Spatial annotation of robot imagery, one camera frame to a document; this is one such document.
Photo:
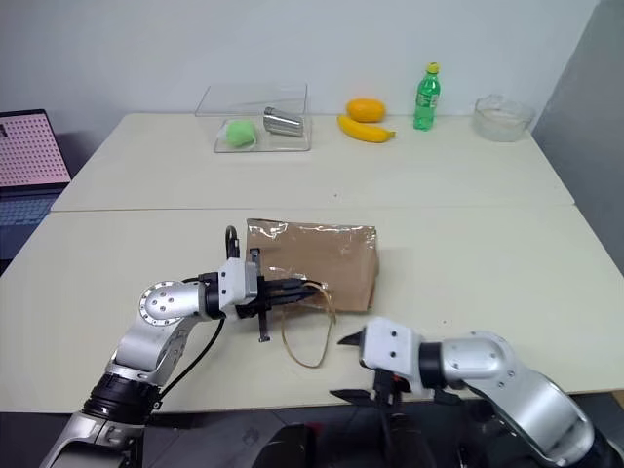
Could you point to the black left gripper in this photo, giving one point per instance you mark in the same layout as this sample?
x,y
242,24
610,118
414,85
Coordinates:
x,y
263,297

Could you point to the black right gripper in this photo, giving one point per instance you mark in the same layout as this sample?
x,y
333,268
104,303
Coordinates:
x,y
388,385

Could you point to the brown paper bag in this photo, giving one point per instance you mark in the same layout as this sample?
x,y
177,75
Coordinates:
x,y
312,265

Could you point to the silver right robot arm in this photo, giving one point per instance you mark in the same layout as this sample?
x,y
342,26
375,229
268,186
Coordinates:
x,y
517,380

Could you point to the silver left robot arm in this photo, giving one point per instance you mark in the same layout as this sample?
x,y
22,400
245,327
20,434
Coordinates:
x,y
161,304

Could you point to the green round ball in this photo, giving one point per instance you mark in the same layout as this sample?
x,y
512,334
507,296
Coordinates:
x,y
240,134

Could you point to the clear plastic box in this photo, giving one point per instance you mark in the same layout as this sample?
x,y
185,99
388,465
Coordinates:
x,y
263,127

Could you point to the silver metal cup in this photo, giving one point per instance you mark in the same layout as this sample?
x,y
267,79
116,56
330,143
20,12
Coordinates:
x,y
283,123

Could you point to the yellow banana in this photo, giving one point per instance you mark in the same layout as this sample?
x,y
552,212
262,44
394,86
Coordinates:
x,y
363,130

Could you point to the orange mango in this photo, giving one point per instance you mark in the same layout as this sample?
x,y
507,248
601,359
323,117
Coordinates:
x,y
365,110

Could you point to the green plastic bottle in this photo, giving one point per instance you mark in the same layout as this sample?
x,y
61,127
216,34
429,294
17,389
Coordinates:
x,y
427,100

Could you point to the clear glass bowl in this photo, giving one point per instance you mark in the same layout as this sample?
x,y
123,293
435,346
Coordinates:
x,y
502,119

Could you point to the blue grid crate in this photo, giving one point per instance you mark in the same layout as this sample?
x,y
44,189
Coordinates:
x,y
22,214

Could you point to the pink pegboard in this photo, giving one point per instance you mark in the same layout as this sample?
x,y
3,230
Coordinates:
x,y
29,148

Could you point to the grey partition panel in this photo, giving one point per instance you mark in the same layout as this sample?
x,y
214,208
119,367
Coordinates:
x,y
585,136

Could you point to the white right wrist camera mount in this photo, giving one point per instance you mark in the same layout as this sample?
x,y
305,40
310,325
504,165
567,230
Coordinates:
x,y
390,348

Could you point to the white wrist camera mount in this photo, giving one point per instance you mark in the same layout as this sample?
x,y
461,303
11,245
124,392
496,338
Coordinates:
x,y
234,283
390,348

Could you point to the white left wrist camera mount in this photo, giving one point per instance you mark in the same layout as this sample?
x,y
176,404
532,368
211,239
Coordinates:
x,y
234,283

